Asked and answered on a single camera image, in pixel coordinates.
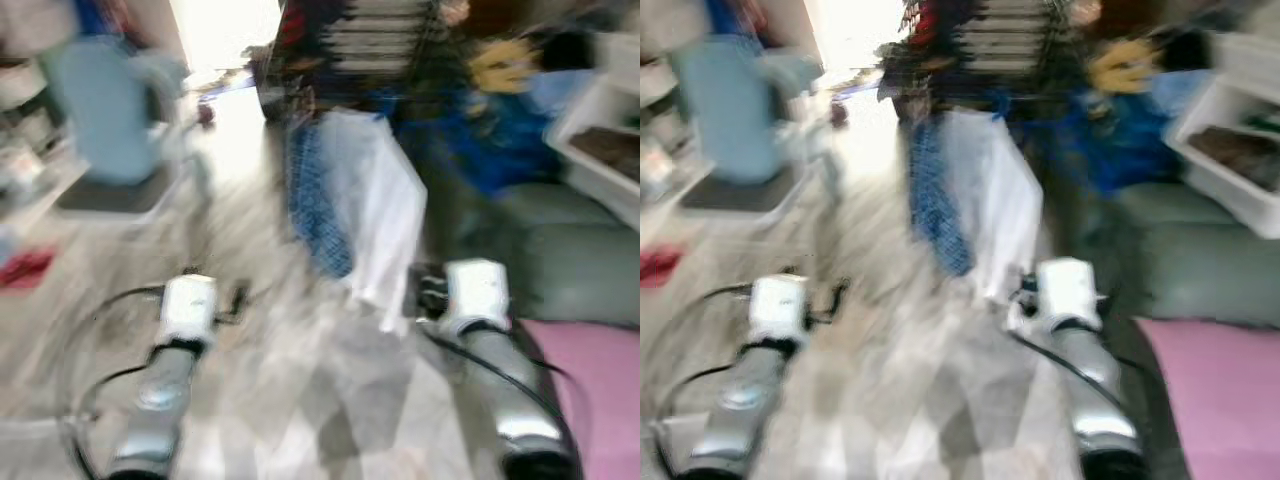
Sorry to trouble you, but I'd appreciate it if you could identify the white garment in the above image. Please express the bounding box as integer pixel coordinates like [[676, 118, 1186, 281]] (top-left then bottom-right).
[[320, 108, 429, 336], [940, 108, 1046, 306]]

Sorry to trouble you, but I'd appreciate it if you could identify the blue checked garment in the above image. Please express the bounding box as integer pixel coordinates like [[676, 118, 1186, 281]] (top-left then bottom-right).
[[905, 115, 976, 279], [285, 110, 356, 281]]

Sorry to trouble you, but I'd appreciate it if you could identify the grey folding chair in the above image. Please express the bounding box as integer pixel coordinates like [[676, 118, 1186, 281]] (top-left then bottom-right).
[[672, 35, 826, 216], [50, 35, 201, 216]]

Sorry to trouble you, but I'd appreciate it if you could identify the green leather sofa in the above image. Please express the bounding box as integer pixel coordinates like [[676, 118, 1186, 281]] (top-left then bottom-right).
[[1040, 100, 1280, 331], [415, 100, 641, 331]]

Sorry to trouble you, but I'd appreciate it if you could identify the blue storage case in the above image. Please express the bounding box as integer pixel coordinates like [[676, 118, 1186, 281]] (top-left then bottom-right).
[[400, 90, 561, 196], [1030, 90, 1181, 196]]

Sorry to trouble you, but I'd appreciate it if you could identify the red cloth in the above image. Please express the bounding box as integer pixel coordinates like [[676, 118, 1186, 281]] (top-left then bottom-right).
[[640, 248, 681, 289], [0, 250, 56, 291]]

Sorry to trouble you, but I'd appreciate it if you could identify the pink mat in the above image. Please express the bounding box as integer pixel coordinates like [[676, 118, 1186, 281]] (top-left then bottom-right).
[[1140, 318, 1280, 480], [520, 318, 641, 480]]

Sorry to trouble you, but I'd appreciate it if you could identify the white storage bin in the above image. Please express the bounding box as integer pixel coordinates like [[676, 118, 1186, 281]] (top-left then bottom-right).
[[1165, 35, 1280, 239], [548, 40, 641, 231]]

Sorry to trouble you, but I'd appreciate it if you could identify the blue grey cushion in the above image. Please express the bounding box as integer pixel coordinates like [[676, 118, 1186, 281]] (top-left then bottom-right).
[[55, 38, 161, 186], [680, 38, 786, 186]]

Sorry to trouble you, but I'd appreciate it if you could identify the yellow cloth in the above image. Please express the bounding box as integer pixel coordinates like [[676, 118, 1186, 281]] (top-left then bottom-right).
[[470, 40, 531, 93], [1090, 38, 1161, 93]]

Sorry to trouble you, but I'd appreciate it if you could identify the light blue folded cloth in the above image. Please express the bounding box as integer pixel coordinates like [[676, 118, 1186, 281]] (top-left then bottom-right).
[[530, 70, 593, 116], [1150, 70, 1213, 116]]

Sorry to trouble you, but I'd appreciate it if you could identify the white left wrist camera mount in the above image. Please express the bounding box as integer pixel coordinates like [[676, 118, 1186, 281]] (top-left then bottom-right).
[[160, 275, 218, 346], [750, 275, 809, 346]]

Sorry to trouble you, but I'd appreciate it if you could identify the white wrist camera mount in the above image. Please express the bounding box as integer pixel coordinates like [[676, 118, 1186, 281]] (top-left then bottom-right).
[[750, 275, 809, 346], [1035, 258, 1101, 331], [440, 260, 511, 336], [160, 275, 218, 346]]

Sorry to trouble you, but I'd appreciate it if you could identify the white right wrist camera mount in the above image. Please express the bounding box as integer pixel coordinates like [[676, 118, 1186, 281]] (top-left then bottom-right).
[[440, 260, 511, 336], [1035, 258, 1101, 331]]

